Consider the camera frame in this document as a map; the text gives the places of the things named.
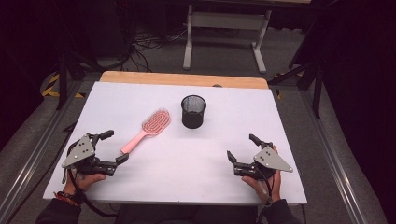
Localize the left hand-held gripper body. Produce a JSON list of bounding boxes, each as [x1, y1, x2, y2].
[[61, 133, 118, 177]]

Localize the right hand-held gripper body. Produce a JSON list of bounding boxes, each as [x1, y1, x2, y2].
[[233, 141, 294, 182]]

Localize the person's right hand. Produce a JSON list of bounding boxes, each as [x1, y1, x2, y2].
[[242, 145, 283, 203]]

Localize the person's left hand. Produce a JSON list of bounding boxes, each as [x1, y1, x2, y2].
[[63, 169, 107, 198]]

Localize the white table mat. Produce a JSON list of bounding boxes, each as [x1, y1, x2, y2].
[[42, 81, 308, 206]]

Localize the pink hair brush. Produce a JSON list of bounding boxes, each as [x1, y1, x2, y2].
[[120, 107, 172, 155]]

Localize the black mesh pen holder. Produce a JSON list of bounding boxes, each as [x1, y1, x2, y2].
[[180, 94, 207, 130]]

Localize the black metal stand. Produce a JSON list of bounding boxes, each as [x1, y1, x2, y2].
[[55, 50, 106, 111], [268, 60, 325, 119]]

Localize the yellow black floor tape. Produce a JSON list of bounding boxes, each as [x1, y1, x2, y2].
[[41, 72, 86, 99]]

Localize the wooden table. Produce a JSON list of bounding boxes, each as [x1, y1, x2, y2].
[[99, 70, 270, 91]]

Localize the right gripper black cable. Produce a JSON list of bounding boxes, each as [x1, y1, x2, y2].
[[257, 173, 276, 224]]

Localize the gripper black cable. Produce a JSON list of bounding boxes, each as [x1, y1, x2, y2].
[[66, 169, 119, 218], [257, 173, 276, 224]]

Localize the red and black bracelet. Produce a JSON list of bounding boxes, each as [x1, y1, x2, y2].
[[53, 190, 82, 207]]

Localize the aluminium floor rail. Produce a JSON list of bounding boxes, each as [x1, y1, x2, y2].
[[0, 79, 84, 224], [299, 89, 370, 224]]

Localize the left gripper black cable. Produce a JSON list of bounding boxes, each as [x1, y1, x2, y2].
[[66, 169, 119, 218]]

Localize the black floor cables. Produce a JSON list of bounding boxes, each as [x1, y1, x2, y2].
[[122, 18, 191, 73]]

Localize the white metal desk frame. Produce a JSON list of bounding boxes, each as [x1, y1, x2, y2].
[[182, 4, 273, 75]]

